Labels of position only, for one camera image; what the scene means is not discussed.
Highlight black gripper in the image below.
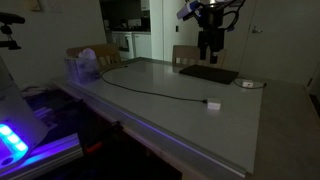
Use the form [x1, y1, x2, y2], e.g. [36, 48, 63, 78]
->
[198, 7, 224, 64]

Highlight white charger plug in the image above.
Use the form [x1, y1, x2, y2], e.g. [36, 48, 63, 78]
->
[207, 98, 221, 110]

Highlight black phone charger cable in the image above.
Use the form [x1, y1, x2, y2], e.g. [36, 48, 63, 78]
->
[100, 64, 208, 104]

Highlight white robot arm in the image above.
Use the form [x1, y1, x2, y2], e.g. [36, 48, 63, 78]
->
[197, 0, 246, 64]

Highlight black laptop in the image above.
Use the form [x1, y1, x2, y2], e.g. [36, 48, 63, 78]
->
[179, 65, 239, 84]

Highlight white kitchen cabinets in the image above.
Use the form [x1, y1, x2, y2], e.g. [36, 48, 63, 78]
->
[112, 31, 152, 60]

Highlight left wooden chair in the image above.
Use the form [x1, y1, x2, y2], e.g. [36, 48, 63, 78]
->
[66, 44, 121, 68]

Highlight clear plastic tissue box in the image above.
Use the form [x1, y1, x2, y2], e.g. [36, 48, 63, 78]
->
[65, 48, 100, 85]

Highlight white device with blue lights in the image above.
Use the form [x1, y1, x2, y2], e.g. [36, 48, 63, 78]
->
[0, 58, 48, 172]

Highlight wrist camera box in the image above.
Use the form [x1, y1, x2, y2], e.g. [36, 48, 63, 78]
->
[176, 0, 201, 19]

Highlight white door with handle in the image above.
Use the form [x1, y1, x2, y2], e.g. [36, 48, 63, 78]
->
[241, 0, 320, 86]

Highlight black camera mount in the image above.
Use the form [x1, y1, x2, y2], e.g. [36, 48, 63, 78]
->
[0, 12, 25, 50]

